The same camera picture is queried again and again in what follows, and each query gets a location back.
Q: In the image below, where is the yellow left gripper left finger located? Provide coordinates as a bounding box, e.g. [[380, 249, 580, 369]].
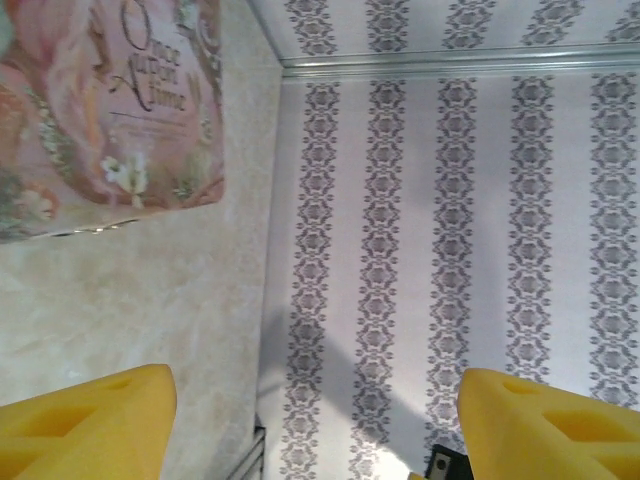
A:
[[0, 363, 178, 480]]

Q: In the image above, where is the pink printed diary book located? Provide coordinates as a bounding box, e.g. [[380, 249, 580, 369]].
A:
[[0, 0, 227, 245]]

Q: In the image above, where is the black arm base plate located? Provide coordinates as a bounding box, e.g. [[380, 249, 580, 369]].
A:
[[423, 442, 472, 480]]

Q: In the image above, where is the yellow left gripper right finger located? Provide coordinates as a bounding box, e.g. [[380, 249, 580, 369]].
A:
[[458, 368, 640, 480]]

